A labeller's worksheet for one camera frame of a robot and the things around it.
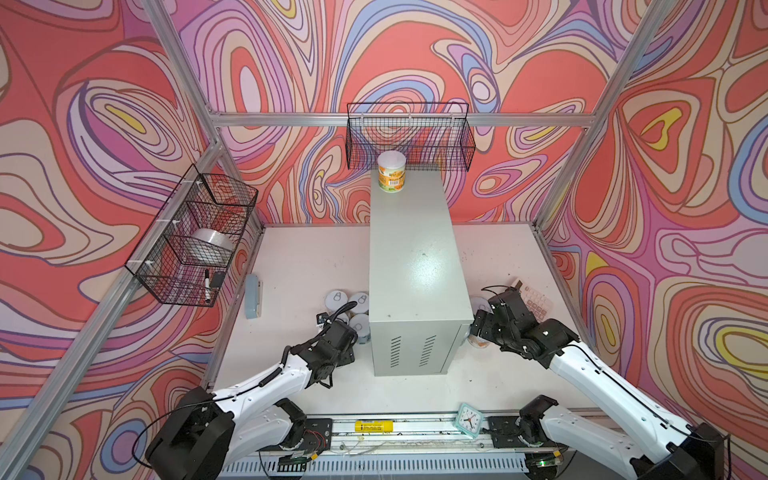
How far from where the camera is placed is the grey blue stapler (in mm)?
932

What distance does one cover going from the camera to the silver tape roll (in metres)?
0.70

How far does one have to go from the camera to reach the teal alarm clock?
2.45ft

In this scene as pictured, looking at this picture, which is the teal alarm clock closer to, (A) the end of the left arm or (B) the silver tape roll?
(A) the end of the left arm

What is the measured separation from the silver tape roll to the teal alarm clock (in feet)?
2.38
